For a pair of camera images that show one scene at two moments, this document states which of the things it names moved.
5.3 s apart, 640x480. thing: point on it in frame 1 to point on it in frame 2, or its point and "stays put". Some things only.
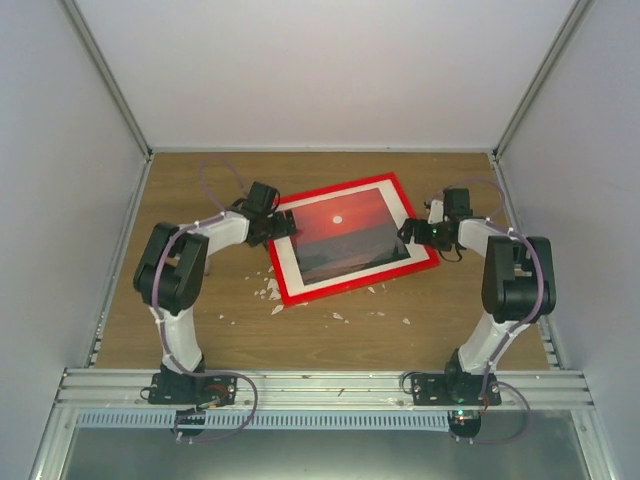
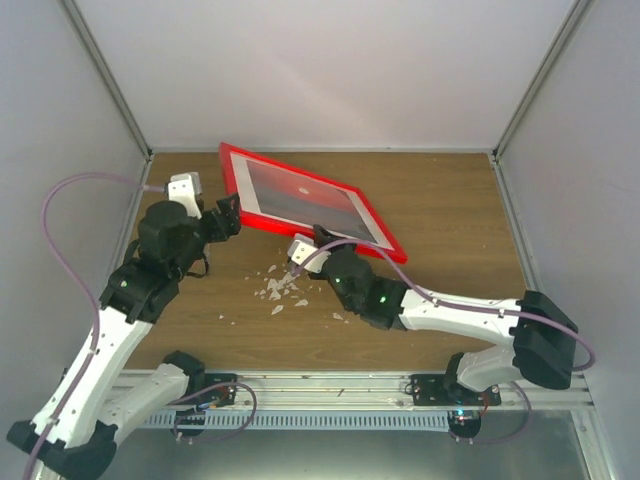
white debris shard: x=338 y=316 stays put
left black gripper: x=283 y=230 to x=220 y=231
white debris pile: x=275 y=291 stays put
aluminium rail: x=94 y=389 stays put
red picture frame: x=284 y=251 to x=237 y=180
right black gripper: x=408 y=226 to x=320 y=237
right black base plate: x=453 y=389 stays put
